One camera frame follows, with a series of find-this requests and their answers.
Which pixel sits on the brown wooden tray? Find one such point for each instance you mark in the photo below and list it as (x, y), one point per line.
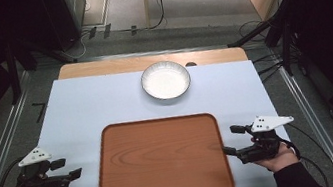
(161, 161)

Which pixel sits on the black tripod stand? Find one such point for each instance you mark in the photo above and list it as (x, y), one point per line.
(275, 25)

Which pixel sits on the person's right hand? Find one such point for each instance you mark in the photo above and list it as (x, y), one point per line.
(283, 159)

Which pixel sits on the white bowl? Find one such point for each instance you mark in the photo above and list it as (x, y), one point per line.
(166, 81)

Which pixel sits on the dark cabinet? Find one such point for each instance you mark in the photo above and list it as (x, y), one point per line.
(63, 12)

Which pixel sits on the light wooden table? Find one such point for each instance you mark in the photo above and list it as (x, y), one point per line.
(116, 66)

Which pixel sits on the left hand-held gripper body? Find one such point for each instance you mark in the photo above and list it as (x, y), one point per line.
(34, 180)

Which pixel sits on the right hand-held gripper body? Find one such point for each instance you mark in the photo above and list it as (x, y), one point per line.
(264, 145)

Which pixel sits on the white table sheet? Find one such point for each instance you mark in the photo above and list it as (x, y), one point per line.
(88, 102)

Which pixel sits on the black metal stand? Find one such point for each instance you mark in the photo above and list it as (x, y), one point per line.
(13, 74)

